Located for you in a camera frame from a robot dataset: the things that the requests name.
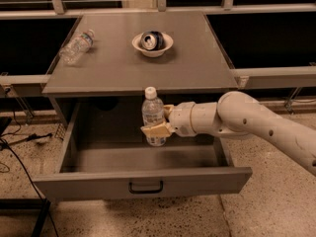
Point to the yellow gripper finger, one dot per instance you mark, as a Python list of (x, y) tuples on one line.
[(167, 110), (163, 129)]

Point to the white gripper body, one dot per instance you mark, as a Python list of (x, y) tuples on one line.
[(181, 119)]

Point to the clear plastic water bottle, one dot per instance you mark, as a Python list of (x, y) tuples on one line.
[(152, 108)]

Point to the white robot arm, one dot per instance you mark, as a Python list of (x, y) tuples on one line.
[(237, 115)]

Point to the open grey top drawer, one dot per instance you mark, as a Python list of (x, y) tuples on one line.
[(104, 150)]

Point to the lying clear plastic bottle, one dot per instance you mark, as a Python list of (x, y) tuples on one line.
[(79, 45)]

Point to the grey metal cabinet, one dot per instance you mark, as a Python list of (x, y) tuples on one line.
[(113, 67)]

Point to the crushed dark soda can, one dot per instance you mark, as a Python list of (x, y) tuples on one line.
[(152, 40)]

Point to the white ceramic bowl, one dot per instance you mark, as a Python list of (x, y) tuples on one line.
[(167, 44)]

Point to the metal window railing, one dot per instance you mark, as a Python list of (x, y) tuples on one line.
[(262, 78)]

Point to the black stand base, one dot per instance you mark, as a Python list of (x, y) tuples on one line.
[(40, 207)]

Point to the black drawer handle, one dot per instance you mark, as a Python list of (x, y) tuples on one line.
[(145, 188)]

